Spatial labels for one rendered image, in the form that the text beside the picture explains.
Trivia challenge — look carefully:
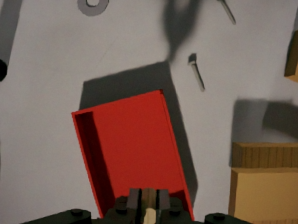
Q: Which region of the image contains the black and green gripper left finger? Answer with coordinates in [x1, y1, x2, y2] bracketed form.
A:
[21, 188, 142, 224]

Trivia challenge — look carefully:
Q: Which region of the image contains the grey flat washer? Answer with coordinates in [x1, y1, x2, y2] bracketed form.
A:
[77, 0, 108, 16]

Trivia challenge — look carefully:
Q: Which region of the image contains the light wooden dowel pin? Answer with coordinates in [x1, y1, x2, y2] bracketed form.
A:
[141, 187, 156, 224]

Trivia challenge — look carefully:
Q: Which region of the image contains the red open tray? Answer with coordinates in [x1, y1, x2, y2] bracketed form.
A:
[71, 89, 195, 221]

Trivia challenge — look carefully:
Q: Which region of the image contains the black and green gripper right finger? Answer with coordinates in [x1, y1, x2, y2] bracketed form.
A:
[155, 189, 253, 224]

